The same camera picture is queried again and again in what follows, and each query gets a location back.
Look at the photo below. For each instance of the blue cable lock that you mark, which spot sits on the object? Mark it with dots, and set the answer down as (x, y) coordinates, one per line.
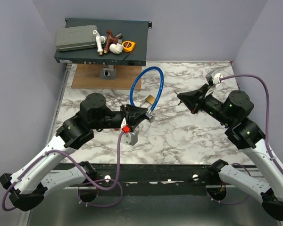
(157, 98)

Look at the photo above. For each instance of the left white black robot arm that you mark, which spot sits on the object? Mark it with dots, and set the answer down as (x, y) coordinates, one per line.
(53, 168)

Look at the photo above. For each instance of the white pipe elbow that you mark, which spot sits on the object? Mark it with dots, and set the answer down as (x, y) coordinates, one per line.
(116, 48)

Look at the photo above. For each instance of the small black object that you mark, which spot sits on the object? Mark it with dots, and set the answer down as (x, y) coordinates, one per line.
(120, 36)

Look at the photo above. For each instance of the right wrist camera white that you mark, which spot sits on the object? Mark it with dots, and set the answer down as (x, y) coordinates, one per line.
(213, 78)

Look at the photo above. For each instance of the brass padlock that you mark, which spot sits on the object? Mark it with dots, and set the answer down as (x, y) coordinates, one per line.
(148, 102)

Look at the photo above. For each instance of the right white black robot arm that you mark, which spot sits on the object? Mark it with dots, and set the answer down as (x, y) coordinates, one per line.
(247, 136)

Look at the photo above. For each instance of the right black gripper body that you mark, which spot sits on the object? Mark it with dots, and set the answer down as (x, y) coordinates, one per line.
(203, 90)

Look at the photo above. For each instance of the grey plastic case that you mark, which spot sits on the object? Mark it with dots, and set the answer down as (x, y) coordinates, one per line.
(75, 38)

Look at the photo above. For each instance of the dark rack server unit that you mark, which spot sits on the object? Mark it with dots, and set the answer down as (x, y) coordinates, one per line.
(135, 31)

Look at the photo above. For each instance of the yellow tape measure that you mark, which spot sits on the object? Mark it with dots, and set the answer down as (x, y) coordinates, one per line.
(128, 46)

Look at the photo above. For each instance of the white pipe faucet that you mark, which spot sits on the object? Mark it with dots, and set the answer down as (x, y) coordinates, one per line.
(100, 40)

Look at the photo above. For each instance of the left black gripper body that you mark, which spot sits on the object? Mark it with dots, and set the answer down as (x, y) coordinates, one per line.
(124, 109)

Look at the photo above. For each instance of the grey metal bracket stand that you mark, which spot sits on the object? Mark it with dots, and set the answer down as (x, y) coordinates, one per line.
(108, 72)

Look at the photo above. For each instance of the brown tap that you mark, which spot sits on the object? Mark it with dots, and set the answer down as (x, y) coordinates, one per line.
(111, 39)

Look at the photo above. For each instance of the wooden board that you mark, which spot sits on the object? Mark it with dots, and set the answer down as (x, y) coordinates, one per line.
(88, 77)

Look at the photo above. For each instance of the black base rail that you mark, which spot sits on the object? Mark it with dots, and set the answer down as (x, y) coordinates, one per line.
(161, 179)

